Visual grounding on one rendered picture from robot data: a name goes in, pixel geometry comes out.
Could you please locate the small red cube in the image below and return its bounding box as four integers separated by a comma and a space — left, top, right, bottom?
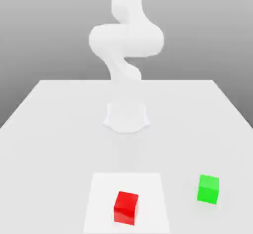
113, 190, 139, 226

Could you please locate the small green cube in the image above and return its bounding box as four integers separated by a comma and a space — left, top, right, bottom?
197, 174, 220, 205

